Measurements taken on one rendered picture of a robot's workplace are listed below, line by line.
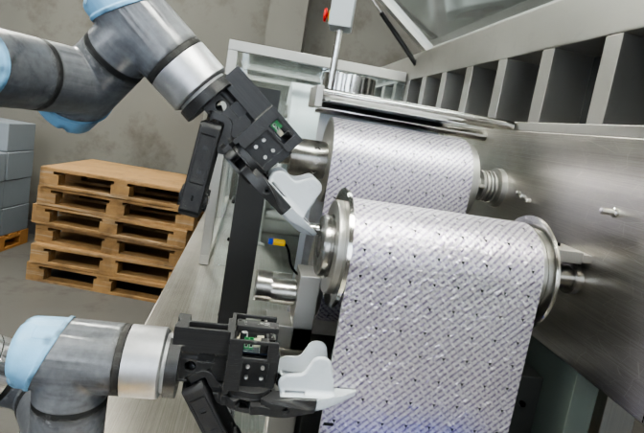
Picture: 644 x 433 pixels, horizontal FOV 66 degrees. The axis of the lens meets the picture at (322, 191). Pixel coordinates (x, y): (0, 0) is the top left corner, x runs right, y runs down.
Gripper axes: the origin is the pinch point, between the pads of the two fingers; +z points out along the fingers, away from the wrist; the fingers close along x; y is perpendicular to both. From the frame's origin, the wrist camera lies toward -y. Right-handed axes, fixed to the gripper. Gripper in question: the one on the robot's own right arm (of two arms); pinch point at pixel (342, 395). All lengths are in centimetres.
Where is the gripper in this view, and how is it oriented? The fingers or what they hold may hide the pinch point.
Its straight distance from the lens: 62.3
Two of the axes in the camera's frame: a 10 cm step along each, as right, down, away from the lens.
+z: 9.8, 1.4, 1.5
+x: -1.3, -1.5, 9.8
